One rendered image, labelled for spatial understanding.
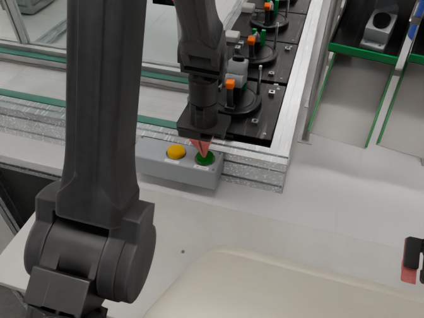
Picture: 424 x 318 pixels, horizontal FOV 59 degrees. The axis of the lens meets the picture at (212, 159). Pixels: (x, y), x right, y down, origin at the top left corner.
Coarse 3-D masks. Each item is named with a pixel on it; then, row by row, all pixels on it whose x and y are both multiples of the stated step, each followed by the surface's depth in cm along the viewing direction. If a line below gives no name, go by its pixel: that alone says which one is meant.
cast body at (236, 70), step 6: (234, 60) 91; (240, 60) 91; (246, 60) 93; (228, 66) 92; (234, 66) 91; (240, 66) 91; (246, 66) 93; (228, 72) 92; (234, 72) 92; (240, 72) 91; (246, 72) 95; (234, 78) 91; (240, 78) 91; (246, 78) 96; (240, 84) 92
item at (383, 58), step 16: (352, 0) 79; (400, 0) 77; (416, 0) 71; (352, 16) 77; (368, 16) 77; (400, 16) 75; (336, 32) 77; (352, 32) 76; (400, 32) 74; (336, 48) 74; (352, 48) 72; (400, 48) 70
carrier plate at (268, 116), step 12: (252, 84) 106; (264, 84) 106; (264, 96) 102; (276, 96) 102; (264, 108) 98; (276, 108) 98; (240, 120) 94; (264, 120) 94; (276, 120) 95; (228, 132) 91; (240, 132) 91; (252, 132) 91; (264, 132) 91; (264, 144) 90
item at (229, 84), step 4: (228, 80) 88; (232, 80) 88; (228, 84) 88; (232, 84) 87; (228, 88) 89; (232, 88) 88; (228, 92) 90; (232, 92) 90; (228, 96) 91; (232, 96) 91; (228, 100) 92; (232, 100) 92; (228, 104) 93; (232, 104) 93
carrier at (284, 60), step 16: (256, 32) 111; (240, 48) 117; (256, 48) 113; (272, 48) 117; (256, 64) 111; (272, 64) 113; (288, 64) 114; (256, 80) 109; (272, 80) 108; (288, 80) 111
